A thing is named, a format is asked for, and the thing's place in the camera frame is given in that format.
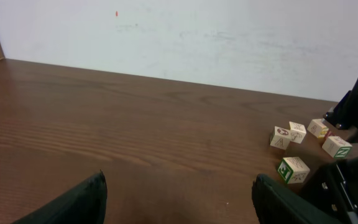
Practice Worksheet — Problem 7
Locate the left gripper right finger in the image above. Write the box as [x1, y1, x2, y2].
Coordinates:
[252, 174, 340, 224]

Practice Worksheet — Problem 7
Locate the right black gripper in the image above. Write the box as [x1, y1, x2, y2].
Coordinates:
[300, 90, 358, 224]

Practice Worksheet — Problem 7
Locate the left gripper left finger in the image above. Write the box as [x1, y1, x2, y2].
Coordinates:
[15, 171, 108, 224]

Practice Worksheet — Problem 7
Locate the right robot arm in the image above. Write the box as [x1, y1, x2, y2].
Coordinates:
[300, 91, 358, 223]

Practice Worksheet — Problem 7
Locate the wooden block near blue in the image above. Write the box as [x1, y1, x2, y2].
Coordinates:
[277, 157, 310, 184]

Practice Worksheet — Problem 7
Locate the wooden block teal letter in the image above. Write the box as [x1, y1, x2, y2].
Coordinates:
[322, 136, 352, 159]

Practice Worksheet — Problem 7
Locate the wooden block upper right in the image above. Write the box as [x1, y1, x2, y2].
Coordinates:
[324, 130, 335, 140]

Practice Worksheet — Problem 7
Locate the wooden block red picture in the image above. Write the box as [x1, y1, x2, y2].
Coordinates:
[270, 126, 291, 150]

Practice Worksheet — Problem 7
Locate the wooden block yellow edge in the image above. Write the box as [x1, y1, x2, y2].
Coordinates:
[307, 118, 329, 139]

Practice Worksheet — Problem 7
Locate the wooden block upper left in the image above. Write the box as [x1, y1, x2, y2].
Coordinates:
[289, 121, 306, 144]

